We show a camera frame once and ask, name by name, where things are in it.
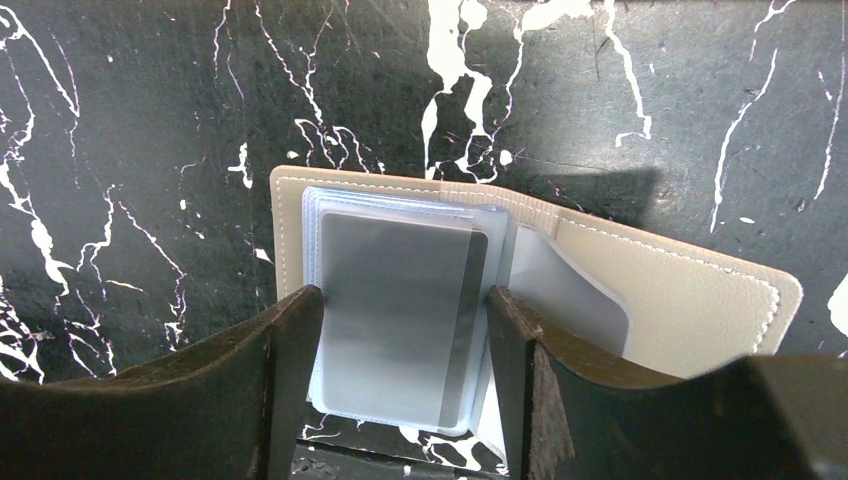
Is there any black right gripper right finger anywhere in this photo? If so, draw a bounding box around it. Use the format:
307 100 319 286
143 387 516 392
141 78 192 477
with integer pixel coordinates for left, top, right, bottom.
486 287 847 479

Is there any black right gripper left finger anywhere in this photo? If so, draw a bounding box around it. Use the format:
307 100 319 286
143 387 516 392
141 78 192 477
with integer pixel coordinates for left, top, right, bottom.
1 285 324 479

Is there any grey credit card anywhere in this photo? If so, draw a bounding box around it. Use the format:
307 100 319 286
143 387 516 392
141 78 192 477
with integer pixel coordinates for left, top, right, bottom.
310 213 489 434

